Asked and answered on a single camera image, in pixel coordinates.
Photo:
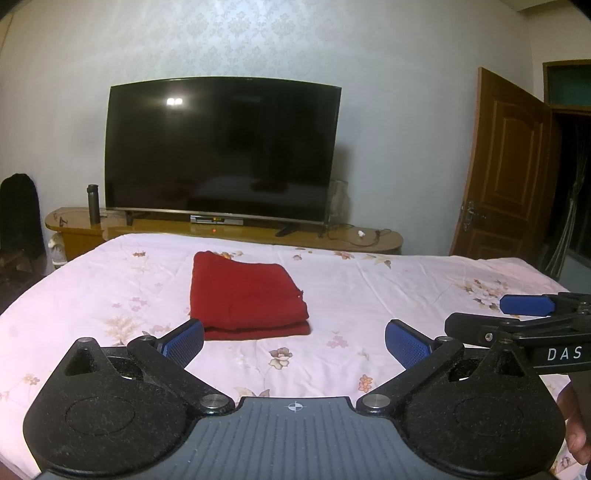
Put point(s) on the black chair with clothing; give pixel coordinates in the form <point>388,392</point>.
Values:
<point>21,212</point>

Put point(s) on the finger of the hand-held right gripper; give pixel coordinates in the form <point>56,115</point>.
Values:
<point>526,304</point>
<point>475,325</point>

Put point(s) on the red knit garment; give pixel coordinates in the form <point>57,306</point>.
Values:
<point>244,295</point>

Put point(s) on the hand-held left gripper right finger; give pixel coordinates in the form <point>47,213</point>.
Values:
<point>406,345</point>

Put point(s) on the person's right hand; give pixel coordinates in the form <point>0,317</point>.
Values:
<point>576,424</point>

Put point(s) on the wooden door frame with transom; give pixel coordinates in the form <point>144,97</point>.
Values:
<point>570,87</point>

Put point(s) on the white patterned object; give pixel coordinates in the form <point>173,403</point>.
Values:
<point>57,251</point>

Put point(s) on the black flat-screen television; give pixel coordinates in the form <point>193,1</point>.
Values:
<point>221,147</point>

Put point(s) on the brown wooden door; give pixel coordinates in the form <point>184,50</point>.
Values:
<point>503,175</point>

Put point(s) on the clear plastic cover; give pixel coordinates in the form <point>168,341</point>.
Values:
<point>340,203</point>

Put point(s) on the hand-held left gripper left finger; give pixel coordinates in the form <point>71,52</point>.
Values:
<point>185,342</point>

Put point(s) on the white floral bed blanket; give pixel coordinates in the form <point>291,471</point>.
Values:
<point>351,286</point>

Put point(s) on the silver set-top box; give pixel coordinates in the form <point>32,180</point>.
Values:
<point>216,219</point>

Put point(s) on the grey curtain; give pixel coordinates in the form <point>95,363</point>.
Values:
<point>561,230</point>

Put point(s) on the wooden television stand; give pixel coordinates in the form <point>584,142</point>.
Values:
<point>78,226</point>

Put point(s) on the black thermos bottle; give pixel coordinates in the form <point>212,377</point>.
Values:
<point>94,203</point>

